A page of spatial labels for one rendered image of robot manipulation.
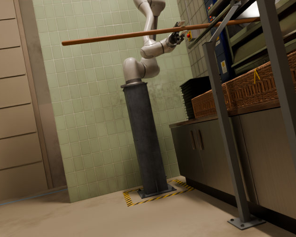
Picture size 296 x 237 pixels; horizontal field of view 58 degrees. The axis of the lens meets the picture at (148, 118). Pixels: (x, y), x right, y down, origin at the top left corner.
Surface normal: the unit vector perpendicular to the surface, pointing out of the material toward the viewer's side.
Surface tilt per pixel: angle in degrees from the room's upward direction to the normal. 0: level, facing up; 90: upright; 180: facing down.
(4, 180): 90
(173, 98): 90
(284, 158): 90
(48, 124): 90
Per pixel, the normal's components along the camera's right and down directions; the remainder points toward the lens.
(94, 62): 0.20, -0.09
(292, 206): -0.96, 0.18
